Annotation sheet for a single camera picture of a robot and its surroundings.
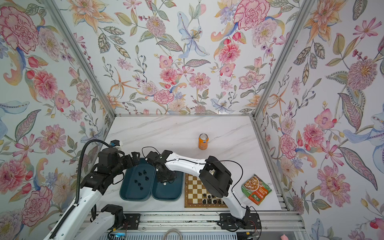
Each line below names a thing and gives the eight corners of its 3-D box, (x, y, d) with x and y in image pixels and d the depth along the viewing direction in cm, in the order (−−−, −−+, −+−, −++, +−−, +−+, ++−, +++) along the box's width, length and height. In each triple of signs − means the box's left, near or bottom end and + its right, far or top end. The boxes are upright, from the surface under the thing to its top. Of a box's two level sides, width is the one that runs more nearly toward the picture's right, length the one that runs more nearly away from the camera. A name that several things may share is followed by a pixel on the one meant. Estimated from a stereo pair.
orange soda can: (198, 150, 102) (199, 141, 93) (198, 142, 106) (199, 133, 98) (207, 150, 102) (209, 141, 94) (206, 142, 106) (208, 133, 98)
